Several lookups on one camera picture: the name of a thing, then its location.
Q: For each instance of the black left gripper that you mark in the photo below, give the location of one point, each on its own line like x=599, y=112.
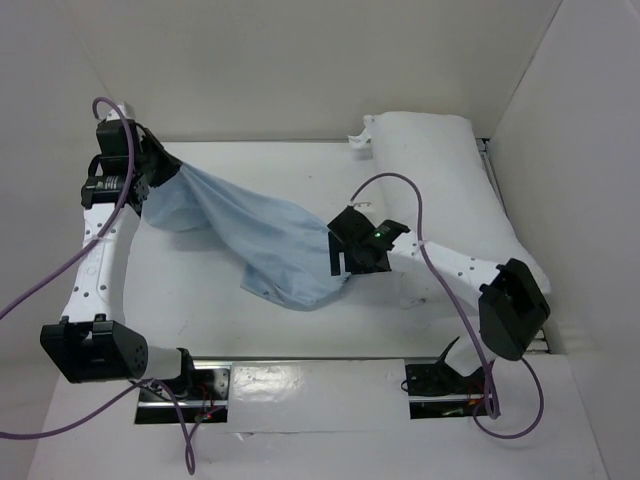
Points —
x=169, y=164

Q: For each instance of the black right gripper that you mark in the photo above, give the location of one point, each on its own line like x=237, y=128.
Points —
x=343, y=240

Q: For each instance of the light blue pillowcase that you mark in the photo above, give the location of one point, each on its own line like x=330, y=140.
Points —
x=285, y=247

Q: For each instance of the white pillow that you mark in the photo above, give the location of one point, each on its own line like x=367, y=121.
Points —
x=432, y=169

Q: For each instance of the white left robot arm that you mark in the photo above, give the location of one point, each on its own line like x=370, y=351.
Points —
x=91, y=342

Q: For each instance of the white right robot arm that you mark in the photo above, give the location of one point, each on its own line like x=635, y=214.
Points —
x=510, y=305

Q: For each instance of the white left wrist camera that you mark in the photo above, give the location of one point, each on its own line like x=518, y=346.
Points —
x=124, y=108

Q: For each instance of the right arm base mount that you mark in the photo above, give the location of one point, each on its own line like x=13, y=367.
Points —
x=435, y=391

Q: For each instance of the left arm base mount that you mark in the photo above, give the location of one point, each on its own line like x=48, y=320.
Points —
x=202, y=398

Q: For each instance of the aluminium rail right side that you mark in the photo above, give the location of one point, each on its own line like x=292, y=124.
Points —
x=539, y=344

